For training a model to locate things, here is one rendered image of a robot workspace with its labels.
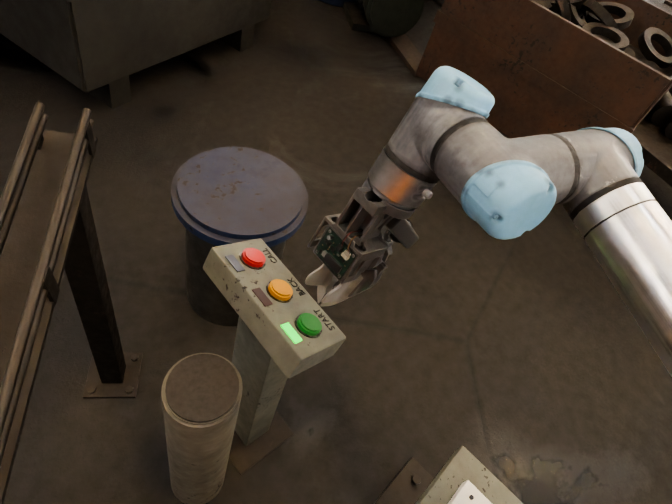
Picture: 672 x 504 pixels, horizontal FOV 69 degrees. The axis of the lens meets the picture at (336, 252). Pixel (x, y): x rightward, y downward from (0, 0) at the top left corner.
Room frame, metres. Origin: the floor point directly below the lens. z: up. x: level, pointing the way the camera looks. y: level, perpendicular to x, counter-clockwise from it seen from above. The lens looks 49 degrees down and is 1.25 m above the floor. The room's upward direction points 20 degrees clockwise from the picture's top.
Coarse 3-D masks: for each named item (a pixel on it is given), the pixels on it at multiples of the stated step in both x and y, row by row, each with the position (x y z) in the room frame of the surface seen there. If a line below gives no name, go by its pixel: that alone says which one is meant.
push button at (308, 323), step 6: (300, 318) 0.40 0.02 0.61; (306, 318) 0.41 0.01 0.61; (312, 318) 0.41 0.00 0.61; (300, 324) 0.39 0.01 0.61; (306, 324) 0.40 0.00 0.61; (312, 324) 0.40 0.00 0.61; (318, 324) 0.41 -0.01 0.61; (306, 330) 0.39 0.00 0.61; (312, 330) 0.39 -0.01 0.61; (318, 330) 0.40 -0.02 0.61
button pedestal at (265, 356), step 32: (224, 256) 0.46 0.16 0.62; (224, 288) 0.42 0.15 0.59; (256, 320) 0.38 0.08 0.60; (288, 320) 0.39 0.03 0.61; (320, 320) 0.43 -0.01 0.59; (256, 352) 0.41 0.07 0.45; (288, 352) 0.34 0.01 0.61; (320, 352) 0.37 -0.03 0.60; (256, 384) 0.40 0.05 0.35; (256, 416) 0.39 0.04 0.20; (256, 448) 0.39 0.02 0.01
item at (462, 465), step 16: (464, 448) 0.44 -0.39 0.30; (448, 464) 0.40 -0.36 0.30; (464, 464) 0.41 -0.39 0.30; (480, 464) 0.42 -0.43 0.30; (448, 480) 0.37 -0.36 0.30; (464, 480) 0.38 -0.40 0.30; (480, 480) 0.39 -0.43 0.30; (496, 480) 0.40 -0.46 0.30; (432, 496) 0.33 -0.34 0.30; (448, 496) 0.34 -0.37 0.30; (496, 496) 0.37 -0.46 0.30; (512, 496) 0.38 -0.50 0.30
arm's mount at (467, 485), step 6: (468, 480) 0.37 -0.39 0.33; (462, 486) 0.36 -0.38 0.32; (468, 486) 0.36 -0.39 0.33; (474, 486) 0.37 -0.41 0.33; (456, 492) 0.35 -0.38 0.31; (462, 492) 0.35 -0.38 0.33; (468, 492) 0.35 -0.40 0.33; (474, 492) 0.35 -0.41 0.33; (480, 492) 0.36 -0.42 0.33; (456, 498) 0.33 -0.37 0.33; (462, 498) 0.34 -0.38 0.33; (468, 498) 0.34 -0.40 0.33; (474, 498) 0.34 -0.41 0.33; (480, 498) 0.35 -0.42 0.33; (486, 498) 0.35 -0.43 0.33
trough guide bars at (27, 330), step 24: (24, 144) 0.42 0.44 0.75; (72, 144) 0.45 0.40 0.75; (24, 168) 0.40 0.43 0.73; (72, 168) 0.41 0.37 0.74; (72, 192) 0.39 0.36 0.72; (0, 216) 0.31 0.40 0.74; (0, 240) 0.29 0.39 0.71; (48, 240) 0.30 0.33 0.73; (48, 264) 0.28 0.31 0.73; (48, 288) 0.26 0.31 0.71; (24, 312) 0.22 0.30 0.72; (24, 336) 0.19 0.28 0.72; (24, 360) 0.18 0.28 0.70; (0, 408) 0.12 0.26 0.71; (0, 432) 0.10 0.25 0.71; (0, 456) 0.09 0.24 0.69
